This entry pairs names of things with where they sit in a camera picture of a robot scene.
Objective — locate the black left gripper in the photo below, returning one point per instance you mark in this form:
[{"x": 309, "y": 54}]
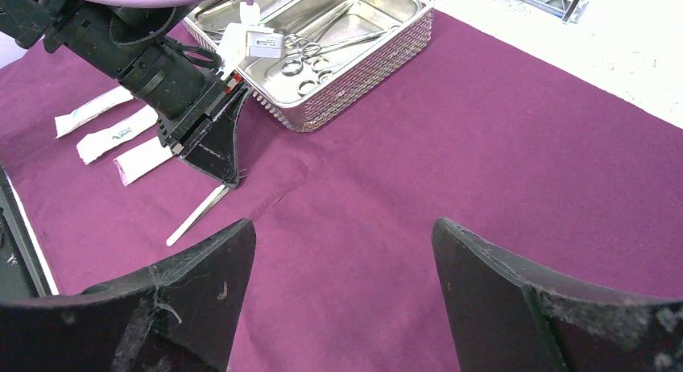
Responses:
[{"x": 198, "y": 105}]

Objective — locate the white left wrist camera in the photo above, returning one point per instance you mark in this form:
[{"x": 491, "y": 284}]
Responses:
[{"x": 248, "y": 39}]

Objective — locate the small white sterile packet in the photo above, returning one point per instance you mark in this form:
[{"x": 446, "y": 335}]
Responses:
[{"x": 138, "y": 161}]

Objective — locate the steel scalpel handle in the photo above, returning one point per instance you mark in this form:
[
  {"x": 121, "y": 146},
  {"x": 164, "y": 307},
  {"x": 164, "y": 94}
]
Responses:
[{"x": 212, "y": 199}]

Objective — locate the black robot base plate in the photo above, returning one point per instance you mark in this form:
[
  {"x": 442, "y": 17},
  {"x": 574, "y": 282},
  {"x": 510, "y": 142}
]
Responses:
[{"x": 23, "y": 276}]

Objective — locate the steel surgical forceps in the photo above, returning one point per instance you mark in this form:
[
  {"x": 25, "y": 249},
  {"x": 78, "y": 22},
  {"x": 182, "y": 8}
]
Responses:
[{"x": 342, "y": 34}]

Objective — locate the purple cloth wrap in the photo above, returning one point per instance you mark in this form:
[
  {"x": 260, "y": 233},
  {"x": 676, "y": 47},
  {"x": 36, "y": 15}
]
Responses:
[{"x": 522, "y": 153}]

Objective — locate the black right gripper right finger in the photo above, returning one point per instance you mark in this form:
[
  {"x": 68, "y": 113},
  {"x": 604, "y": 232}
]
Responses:
[{"x": 508, "y": 313}]

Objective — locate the long white sterile packet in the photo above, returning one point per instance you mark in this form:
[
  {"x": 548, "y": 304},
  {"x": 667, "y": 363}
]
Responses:
[{"x": 67, "y": 123}]

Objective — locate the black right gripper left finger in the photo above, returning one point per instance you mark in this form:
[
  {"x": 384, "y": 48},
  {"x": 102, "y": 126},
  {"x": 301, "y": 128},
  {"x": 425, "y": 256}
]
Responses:
[{"x": 178, "y": 314}]

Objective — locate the perforated steel instrument tray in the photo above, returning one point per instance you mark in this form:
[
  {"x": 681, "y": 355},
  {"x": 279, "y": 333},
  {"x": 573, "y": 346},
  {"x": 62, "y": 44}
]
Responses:
[{"x": 277, "y": 93}]

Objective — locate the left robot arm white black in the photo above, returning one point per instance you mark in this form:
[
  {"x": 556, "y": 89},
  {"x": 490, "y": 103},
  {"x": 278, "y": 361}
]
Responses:
[{"x": 27, "y": 21}]

